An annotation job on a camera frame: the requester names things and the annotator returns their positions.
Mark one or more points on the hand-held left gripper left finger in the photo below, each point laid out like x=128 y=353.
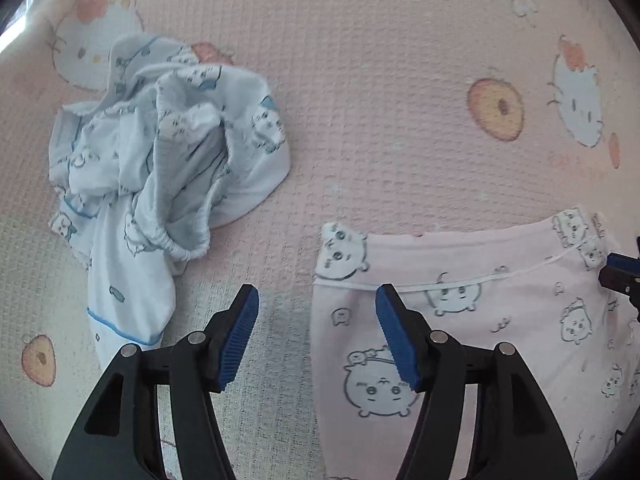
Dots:
x=240 y=340

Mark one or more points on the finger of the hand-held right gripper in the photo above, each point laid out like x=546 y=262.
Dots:
x=622 y=262
x=622 y=285

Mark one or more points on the white blue-trimmed pajama garment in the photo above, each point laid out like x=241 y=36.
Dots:
x=150 y=185

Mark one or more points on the pink printed pajama pants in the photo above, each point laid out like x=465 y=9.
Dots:
x=475 y=320

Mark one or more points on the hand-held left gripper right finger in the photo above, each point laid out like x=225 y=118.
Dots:
x=397 y=340

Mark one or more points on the pink cat printed blanket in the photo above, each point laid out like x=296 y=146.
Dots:
x=375 y=110

